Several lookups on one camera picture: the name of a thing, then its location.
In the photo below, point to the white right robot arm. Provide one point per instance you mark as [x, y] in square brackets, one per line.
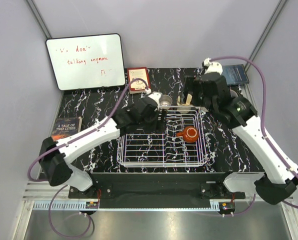
[280, 177]

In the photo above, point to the white dry-erase board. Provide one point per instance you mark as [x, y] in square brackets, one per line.
[86, 62]

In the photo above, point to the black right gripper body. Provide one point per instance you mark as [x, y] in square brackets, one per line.
[198, 97]

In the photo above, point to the orange ceramic mug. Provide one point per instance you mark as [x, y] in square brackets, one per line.
[189, 134]

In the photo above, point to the red and white book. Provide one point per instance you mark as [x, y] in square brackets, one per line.
[138, 73]

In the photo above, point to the grey slotted cable duct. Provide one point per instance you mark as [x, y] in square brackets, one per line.
[88, 206]

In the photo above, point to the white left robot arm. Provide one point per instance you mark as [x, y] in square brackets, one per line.
[57, 156]

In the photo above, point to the dark blue book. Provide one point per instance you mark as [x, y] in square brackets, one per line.
[235, 74]

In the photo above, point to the brown and cream cup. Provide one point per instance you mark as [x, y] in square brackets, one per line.
[165, 100]

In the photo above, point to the pink iridescent mug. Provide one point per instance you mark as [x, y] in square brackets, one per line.
[233, 94]

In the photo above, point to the Tale of Two Cities book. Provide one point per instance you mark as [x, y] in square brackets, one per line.
[66, 127]

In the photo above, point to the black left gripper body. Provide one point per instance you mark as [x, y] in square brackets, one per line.
[151, 124]

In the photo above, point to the cream ribbed mug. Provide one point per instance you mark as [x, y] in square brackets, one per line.
[184, 104]

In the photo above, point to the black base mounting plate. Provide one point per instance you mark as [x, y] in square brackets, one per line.
[157, 189]

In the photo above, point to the white wire dish rack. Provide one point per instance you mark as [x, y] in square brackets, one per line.
[162, 148]

